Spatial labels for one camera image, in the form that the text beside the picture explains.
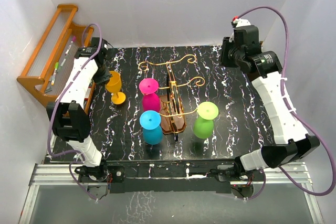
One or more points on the blue wine glass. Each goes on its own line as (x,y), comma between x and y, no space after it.
(150,121)

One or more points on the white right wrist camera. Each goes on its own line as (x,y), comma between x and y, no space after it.
(239,22)

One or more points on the gold wire wine glass rack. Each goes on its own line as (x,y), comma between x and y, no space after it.
(172,110)

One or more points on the wooden slatted shelf rack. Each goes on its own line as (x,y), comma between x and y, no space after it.
(36,75)

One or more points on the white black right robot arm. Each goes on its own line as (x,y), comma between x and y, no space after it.
(292,140)

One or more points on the magenta wine glass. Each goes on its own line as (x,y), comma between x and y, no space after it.
(150,101)

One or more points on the orange yellow wine glass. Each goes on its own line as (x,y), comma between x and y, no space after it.
(114,87)

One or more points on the green capped marker pen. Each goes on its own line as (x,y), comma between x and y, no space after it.
(54,73)

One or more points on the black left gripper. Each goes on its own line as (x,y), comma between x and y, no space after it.
(103,80)

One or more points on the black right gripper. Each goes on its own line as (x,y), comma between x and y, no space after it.
(227,43)

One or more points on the aluminium frame rail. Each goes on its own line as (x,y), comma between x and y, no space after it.
(147,197)

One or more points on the pink capped marker pen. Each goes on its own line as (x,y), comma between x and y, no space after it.
(70,45)

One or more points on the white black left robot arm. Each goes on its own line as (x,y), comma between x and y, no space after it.
(69,120)

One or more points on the green wine glass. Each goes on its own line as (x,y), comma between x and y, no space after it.
(204,124)

